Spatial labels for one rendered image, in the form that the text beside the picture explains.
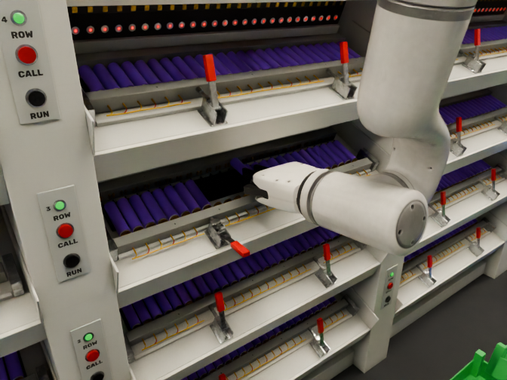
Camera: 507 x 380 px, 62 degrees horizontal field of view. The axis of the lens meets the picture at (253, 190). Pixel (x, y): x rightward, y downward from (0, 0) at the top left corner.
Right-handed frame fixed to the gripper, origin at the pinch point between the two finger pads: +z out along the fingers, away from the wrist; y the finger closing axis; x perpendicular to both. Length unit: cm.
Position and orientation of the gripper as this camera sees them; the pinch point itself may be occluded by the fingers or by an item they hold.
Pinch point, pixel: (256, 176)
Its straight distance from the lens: 76.1
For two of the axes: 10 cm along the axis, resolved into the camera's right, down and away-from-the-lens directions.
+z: -5.9, -2.1, 7.8
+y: -8.0, 2.5, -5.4
